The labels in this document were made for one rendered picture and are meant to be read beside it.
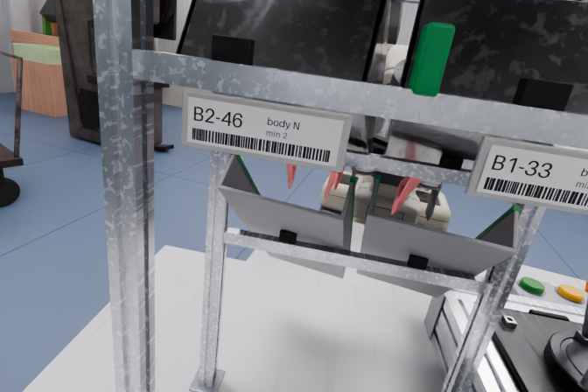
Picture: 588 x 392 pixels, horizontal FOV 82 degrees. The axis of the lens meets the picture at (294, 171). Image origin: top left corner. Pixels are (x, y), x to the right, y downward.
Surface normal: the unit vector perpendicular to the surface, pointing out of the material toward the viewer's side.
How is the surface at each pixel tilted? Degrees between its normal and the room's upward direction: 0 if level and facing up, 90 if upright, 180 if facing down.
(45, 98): 90
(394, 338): 0
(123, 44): 90
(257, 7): 65
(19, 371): 0
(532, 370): 0
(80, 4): 90
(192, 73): 90
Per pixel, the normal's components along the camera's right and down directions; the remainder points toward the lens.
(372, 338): 0.13, -0.94
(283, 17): -0.22, -0.15
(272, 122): -0.15, 0.31
